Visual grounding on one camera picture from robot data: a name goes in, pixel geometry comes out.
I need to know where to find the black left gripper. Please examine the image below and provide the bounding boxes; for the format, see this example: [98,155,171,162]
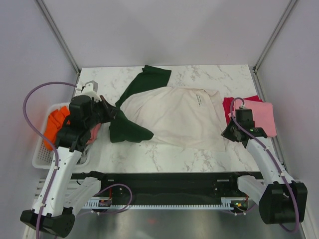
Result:
[85,95,118,129]

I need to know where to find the cream and green Charlie Brown shirt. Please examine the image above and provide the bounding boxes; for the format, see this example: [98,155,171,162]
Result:
[109,65,226,152]

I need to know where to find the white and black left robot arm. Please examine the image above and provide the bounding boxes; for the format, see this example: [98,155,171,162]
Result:
[20,95,117,238]

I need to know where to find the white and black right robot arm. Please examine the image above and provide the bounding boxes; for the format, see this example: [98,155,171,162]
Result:
[222,109,308,225]

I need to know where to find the salmon pink t shirt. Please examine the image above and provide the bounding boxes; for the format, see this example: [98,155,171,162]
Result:
[86,123,101,145]

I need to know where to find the crimson folded t shirt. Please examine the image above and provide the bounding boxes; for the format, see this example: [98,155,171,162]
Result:
[222,95,263,124]

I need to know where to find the light pink folded t shirt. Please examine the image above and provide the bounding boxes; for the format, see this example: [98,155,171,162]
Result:
[233,98,277,138]

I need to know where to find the orange t shirt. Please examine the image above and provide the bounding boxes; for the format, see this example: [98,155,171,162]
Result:
[43,106,70,145]

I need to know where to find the white plastic laundry basket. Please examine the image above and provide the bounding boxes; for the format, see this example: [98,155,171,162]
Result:
[32,103,92,169]

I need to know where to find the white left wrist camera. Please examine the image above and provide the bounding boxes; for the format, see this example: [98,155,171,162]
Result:
[74,81,102,102]

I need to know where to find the right aluminium frame post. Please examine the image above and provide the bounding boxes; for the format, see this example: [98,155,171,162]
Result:
[251,0,299,73]

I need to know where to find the aluminium frame post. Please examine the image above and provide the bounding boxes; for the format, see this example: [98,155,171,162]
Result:
[251,0,299,73]
[34,0,81,77]

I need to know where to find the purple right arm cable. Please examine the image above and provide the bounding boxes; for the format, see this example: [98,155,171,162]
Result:
[228,97,300,233]

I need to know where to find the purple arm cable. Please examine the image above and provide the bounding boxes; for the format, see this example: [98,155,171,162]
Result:
[22,81,133,236]
[228,97,300,233]

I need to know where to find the white slotted cable duct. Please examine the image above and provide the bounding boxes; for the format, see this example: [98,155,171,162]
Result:
[82,198,260,209]

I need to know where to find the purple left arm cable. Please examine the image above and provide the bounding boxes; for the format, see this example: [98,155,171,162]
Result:
[22,81,133,236]

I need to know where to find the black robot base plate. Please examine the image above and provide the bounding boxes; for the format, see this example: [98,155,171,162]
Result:
[71,171,263,205]

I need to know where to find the left aluminium frame post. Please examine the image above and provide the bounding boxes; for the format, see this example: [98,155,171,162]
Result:
[34,0,81,77]

